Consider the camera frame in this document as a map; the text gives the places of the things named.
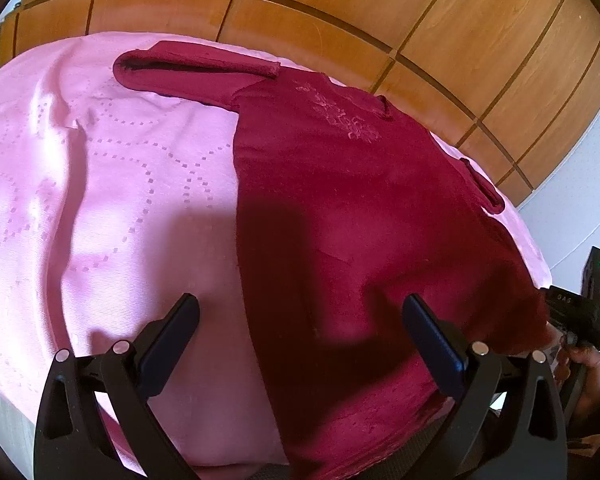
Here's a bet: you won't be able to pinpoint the dark red sweater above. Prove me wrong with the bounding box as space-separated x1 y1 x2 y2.
113 41 548 479

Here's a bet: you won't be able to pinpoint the right hand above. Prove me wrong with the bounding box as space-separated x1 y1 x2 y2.
542 320 600 426

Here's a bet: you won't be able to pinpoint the pink bed sheet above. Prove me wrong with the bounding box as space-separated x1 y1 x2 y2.
0 32 550 479

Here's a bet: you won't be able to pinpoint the wooden headboard panels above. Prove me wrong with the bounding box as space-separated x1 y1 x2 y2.
0 0 600 203

